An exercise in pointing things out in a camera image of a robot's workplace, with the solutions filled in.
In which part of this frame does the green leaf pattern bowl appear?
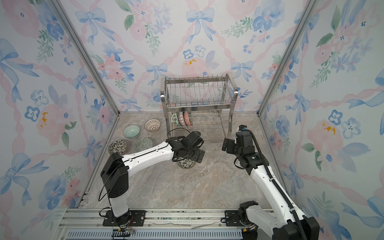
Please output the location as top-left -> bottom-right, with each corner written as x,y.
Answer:
172,112 -> 181,127

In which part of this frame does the mint green bowl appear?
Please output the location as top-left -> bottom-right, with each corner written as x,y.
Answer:
123,125 -> 141,139

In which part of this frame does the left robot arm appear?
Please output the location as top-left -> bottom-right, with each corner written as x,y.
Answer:
101,131 -> 205,227

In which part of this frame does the right aluminium frame post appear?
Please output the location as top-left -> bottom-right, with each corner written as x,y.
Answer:
257,0 -> 318,117

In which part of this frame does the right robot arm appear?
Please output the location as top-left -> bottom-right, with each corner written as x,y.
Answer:
222,125 -> 320,240

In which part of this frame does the green geometric pattern bowl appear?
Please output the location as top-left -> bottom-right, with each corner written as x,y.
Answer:
134,138 -> 154,153

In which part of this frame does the left aluminium frame post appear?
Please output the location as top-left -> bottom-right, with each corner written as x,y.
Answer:
48,0 -> 120,116

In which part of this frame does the steel two-tier dish rack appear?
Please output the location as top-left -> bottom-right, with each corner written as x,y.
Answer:
160,74 -> 239,143

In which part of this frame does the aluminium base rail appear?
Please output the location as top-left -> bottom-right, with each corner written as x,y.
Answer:
53,209 -> 272,240

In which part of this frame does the aluminium frame post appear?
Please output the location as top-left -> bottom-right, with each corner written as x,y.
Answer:
48,0 -> 120,116
257,0 -> 318,117

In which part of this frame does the maroon patterned white bowl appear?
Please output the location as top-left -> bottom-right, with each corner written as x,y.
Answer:
145,119 -> 161,132

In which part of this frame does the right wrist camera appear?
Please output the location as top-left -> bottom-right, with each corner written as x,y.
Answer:
239,125 -> 248,132

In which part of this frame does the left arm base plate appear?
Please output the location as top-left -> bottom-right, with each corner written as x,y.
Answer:
103,210 -> 146,227

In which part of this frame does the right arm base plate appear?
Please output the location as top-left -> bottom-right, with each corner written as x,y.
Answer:
224,209 -> 267,227

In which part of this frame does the blue triangle pattern bowl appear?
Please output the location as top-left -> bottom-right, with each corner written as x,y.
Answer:
178,112 -> 186,127

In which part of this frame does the black corrugated cable conduit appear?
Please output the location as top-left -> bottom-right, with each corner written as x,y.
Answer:
245,130 -> 308,240

